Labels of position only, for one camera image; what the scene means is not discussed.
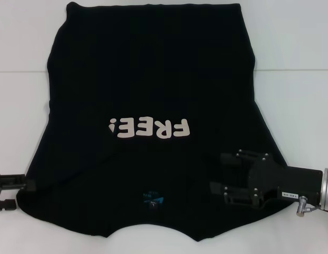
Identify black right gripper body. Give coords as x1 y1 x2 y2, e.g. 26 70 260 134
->
242 152 323 210

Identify black T-shirt with FREE print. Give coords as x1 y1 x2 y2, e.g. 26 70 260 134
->
15 2 289 235

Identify right arm connector cable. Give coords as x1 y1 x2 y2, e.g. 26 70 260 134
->
296 195 328 216

